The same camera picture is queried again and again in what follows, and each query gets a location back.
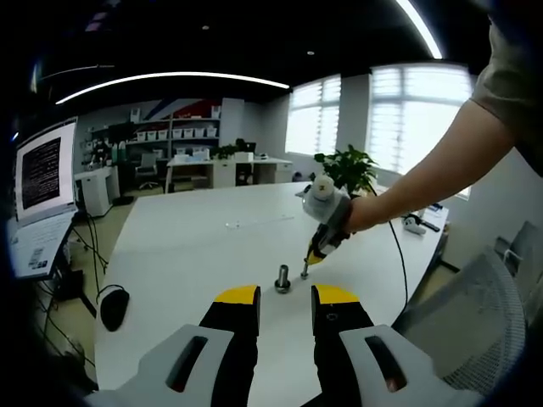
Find ceiling light strip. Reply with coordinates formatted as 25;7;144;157
54;71;290;106
394;0;443;59

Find black laptop stand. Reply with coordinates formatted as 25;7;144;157
37;209;101;319

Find white swivel chair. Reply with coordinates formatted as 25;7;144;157
135;153;159;190

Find grey mesh office chair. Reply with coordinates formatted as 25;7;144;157
392;220;543;393

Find large metal threaded stud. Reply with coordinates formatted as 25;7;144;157
273;263;293;295

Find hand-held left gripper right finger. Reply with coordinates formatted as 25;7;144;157
310;284;485;407

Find wide window with blinds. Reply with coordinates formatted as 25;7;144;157
367;63;479;198

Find narrow window with blinds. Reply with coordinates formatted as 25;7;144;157
284;75;343;157

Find shelf with white bins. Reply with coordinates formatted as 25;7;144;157
84;105;221;158

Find white controller with ring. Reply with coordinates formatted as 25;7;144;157
401;215;428;236

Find potted green plant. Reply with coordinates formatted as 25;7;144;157
313;143;379;200

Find white cabinet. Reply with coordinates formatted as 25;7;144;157
74;167;120;217

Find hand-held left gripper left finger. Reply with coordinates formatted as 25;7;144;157
83;284;262;407

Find black computer mouse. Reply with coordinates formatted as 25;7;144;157
99;288;131;332

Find white office desk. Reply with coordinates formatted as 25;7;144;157
165;157;294;194

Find open white laptop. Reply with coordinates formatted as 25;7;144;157
7;116;81;281

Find black power cable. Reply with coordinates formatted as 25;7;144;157
74;211;109;293

